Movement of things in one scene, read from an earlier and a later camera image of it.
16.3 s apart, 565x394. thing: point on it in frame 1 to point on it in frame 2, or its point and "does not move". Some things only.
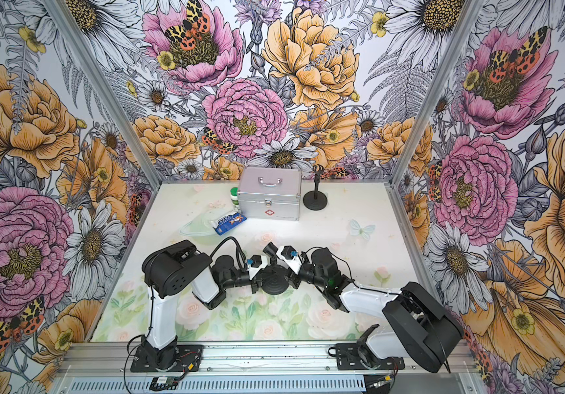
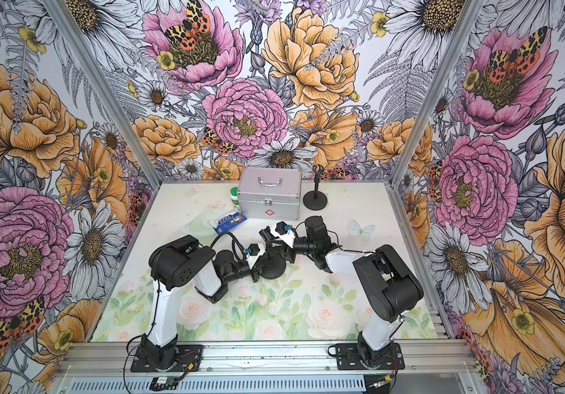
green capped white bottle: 234,195 does not move
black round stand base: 314,204 does not move
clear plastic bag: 200,226 does not move
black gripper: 318,169 does not move
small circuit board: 163,382 does not move
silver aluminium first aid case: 269,193 does not move
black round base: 274,281 to 273,266
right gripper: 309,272 to 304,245
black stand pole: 270,250 to 267,235
